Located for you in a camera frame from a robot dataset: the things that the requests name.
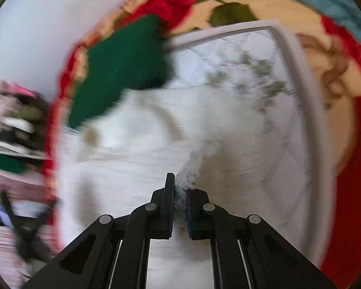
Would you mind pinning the folded dark green sweater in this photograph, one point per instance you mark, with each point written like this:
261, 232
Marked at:
131, 58

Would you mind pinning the red floral blanket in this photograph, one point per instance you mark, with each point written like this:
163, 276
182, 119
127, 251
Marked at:
334, 53

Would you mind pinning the clothes rack with garments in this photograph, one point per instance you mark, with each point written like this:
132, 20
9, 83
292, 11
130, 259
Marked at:
26, 208

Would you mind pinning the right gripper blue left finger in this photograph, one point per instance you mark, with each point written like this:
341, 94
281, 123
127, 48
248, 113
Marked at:
167, 207

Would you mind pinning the white fuzzy jacket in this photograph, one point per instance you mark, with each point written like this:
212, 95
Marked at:
211, 136

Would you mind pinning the white diamond-pattern mat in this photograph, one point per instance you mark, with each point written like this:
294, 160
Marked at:
286, 176

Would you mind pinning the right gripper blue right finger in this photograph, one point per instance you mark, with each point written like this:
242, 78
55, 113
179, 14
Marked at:
198, 222

